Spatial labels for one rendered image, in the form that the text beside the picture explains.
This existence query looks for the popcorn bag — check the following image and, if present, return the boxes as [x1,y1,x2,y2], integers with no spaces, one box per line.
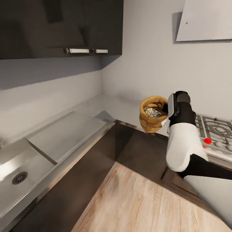
[140,96,169,133]

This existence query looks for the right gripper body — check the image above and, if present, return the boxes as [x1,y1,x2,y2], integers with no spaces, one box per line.
[162,103,168,113]

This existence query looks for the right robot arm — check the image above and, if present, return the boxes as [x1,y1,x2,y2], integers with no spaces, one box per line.
[162,91,232,230]

